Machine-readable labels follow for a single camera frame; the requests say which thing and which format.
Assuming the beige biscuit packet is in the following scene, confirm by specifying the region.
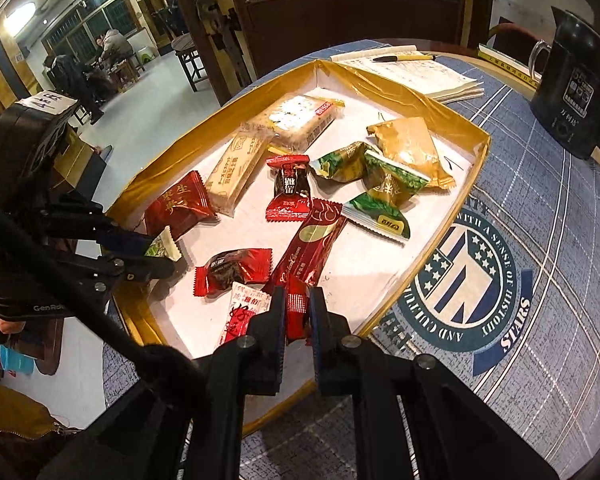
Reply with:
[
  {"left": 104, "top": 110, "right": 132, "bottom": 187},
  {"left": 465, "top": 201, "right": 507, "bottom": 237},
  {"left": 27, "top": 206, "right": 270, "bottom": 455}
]
[{"left": 202, "top": 131, "right": 272, "bottom": 218}]

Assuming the large yellow snack packet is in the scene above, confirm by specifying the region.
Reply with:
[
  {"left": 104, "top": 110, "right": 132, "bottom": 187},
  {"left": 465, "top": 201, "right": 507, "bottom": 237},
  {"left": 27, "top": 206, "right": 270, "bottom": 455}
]
[{"left": 366, "top": 116, "right": 455, "bottom": 189}]

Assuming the brown bag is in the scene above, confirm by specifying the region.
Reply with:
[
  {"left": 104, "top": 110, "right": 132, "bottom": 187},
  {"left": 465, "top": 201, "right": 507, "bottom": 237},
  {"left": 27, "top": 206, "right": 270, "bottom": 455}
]
[{"left": 0, "top": 379, "right": 83, "bottom": 466}]

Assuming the gold cardboard tray box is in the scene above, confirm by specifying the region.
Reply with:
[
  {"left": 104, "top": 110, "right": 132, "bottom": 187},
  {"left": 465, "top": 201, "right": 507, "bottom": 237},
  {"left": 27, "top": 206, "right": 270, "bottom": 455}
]
[{"left": 102, "top": 58, "right": 492, "bottom": 436}]

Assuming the long red snack packet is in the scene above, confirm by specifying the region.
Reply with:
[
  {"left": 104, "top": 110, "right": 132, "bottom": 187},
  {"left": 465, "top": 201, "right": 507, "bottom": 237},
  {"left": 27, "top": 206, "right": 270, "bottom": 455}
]
[{"left": 261, "top": 198, "right": 349, "bottom": 297}]

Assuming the carved wooden post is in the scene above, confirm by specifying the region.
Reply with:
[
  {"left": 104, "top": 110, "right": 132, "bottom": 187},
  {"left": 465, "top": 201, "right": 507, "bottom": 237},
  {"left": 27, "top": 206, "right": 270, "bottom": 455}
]
[{"left": 179, "top": 0, "right": 255, "bottom": 107}]

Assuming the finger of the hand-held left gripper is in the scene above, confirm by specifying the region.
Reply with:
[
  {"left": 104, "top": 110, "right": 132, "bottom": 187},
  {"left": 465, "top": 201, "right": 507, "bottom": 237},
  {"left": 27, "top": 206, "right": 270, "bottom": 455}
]
[
  {"left": 55, "top": 254, "right": 177, "bottom": 291},
  {"left": 42, "top": 204, "right": 151, "bottom": 257}
]

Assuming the dark wooden sideboard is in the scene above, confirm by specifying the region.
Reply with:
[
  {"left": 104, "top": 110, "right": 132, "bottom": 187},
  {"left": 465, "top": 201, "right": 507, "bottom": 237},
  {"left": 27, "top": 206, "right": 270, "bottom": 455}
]
[{"left": 242, "top": 0, "right": 463, "bottom": 78}]

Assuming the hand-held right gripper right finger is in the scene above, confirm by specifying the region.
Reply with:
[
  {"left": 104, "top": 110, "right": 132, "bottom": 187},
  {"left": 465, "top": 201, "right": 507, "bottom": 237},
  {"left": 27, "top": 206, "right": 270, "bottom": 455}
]
[{"left": 307, "top": 285, "right": 561, "bottom": 480}]

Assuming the red brown chair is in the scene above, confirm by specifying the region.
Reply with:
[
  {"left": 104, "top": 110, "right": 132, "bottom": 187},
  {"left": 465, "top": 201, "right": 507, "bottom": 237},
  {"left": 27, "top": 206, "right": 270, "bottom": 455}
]
[{"left": 487, "top": 16, "right": 546, "bottom": 63}]

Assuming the yellow black pen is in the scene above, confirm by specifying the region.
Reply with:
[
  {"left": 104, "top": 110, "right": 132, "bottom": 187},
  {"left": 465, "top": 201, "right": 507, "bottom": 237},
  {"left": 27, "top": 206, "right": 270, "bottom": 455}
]
[{"left": 371, "top": 53, "right": 440, "bottom": 63}]

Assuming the blue plastic object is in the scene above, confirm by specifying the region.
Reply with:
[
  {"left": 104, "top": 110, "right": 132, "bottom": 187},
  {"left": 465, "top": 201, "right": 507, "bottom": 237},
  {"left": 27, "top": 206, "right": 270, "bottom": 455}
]
[{"left": 0, "top": 346, "right": 34, "bottom": 377}]

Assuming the small green beige packet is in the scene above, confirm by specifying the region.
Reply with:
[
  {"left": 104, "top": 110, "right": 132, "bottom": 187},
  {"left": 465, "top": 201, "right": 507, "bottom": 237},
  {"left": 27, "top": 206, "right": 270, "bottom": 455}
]
[{"left": 144, "top": 226, "right": 183, "bottom": 263}]

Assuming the yellow edged book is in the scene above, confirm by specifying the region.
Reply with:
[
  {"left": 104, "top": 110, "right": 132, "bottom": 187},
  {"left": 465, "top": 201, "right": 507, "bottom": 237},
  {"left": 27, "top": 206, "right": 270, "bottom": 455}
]
[{"left": 477, "top": 42, "right": 542, "bottom": 87}]

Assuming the clear beige cake packet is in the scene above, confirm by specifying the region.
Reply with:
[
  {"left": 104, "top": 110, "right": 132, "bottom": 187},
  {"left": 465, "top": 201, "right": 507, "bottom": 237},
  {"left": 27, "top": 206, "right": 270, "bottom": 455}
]
[{"left": 241, "top": 93, "right": 347, "bottom": 153}]

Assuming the white red snack packet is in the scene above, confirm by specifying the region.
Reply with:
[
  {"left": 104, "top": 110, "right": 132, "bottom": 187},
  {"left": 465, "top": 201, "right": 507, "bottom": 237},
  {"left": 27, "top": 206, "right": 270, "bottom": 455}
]
[{"left": 215, "top": 281, "right": 273, "bottom": 347}]

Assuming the green packet yellow logo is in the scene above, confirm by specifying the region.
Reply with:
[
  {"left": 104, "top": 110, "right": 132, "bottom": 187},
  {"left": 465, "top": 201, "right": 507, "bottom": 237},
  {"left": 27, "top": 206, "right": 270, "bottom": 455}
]
[{"left": 341, "top": 192, "right": 412, "bottom": 245}]

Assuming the black electric kettle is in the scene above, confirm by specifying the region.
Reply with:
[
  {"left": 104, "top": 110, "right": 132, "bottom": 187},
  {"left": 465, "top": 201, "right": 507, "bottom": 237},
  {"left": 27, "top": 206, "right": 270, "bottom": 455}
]
[{"left": 529, "top": 6, "right": 600, "bottom": 162}]

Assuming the dark red snack packet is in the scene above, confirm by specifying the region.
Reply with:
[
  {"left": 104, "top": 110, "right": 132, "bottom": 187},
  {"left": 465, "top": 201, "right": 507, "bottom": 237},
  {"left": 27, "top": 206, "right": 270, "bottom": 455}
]
[{"left": 144, "top": 170, "right": 219, "bottom": 241}]

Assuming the small wooden table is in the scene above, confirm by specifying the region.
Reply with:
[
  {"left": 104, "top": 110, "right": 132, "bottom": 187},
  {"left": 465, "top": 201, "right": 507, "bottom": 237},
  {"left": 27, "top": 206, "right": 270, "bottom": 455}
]
[{"left": 172, "top": 35, "right": 211, "bottom": 92}]

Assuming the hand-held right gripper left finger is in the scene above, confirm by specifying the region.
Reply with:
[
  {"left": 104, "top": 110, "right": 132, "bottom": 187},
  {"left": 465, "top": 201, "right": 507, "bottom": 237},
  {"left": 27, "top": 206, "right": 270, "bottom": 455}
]
[{"left": 50, "top": 285, "right": 287, "bottom": 480}]

